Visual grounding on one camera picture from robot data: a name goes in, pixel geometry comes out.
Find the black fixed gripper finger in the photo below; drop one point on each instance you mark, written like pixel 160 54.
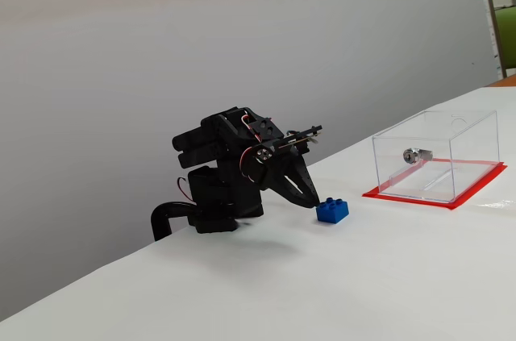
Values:
pixel 304 180

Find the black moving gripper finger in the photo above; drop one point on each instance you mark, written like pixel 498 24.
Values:
pixel 288 192

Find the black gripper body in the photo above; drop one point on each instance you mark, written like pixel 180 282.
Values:
pixel 279 176

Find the blue lego brick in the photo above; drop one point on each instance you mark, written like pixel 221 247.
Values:
pixel 331 212

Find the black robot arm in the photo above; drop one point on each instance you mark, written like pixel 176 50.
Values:
pixel 225 180

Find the transparent plastic box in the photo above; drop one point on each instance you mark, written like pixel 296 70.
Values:
pixel 463 147

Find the black table clamp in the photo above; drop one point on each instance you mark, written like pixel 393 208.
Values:
pixel 159 216

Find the silver cylinder lock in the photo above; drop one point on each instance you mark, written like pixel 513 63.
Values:
pixel 415 155

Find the brown wooden table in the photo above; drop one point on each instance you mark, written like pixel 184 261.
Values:
pixel 504 81

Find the green panel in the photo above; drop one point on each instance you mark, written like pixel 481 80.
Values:
pixel 507 40

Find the metal shelf rack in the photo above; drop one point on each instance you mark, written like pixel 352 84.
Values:
pixel 489 14

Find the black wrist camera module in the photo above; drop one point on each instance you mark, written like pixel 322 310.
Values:
pixel 300 135

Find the red tape frame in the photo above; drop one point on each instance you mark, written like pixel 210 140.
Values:
pixel 463 200

